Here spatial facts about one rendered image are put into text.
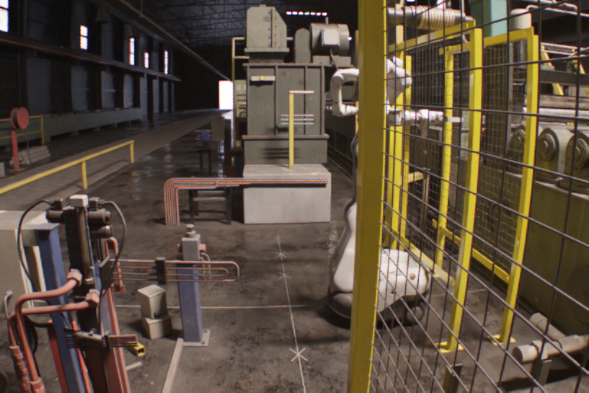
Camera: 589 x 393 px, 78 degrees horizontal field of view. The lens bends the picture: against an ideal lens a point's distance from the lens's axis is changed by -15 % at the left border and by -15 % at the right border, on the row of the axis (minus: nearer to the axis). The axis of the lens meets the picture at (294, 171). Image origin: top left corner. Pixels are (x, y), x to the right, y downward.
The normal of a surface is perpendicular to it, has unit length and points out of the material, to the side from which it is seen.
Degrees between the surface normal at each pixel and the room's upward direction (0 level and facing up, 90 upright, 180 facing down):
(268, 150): 90
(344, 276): 90
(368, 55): 90
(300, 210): 90
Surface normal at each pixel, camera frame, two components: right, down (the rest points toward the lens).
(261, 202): 0.09, 0.17
